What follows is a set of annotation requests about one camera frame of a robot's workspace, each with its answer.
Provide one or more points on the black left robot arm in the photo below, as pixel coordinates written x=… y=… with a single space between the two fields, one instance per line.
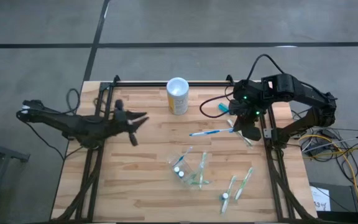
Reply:
x=73 y=124

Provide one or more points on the blue white toothbrush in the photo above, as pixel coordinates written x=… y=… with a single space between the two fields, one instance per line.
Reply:
x=211 y=132
x=183 y=156

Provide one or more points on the black flat case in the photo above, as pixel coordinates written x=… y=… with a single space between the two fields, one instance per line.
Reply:
x=343 y=196

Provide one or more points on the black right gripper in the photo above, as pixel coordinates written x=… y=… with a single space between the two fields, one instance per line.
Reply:
x=247 y=105

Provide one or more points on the white paper sheet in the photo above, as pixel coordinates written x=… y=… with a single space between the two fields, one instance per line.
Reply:
x=319 y=196

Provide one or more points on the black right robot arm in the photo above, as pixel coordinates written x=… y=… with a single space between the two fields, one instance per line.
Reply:
x=306 y=93

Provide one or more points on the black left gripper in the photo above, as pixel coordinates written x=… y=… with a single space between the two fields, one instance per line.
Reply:
x=117 y=127

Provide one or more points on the black aluminium rig frame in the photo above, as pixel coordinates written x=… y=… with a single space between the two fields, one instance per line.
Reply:
x=182 y=84

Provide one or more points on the white wipes canister yellow label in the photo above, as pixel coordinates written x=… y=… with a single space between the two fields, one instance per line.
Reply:
x=177 y=93

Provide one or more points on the blue mouthwash bottle white cap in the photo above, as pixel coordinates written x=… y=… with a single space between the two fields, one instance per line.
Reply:
x=181 y=174
x=223 y=107
x=176 y=169
x=225 y=196

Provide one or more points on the clear acrylic organizer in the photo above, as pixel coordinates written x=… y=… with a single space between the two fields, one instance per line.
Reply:
x=186 y=165

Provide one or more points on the white toothbrush right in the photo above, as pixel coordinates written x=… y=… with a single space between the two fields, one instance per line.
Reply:
x=246 y=140

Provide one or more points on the black power brick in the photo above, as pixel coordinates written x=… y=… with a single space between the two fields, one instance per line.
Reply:
x=327 y=133

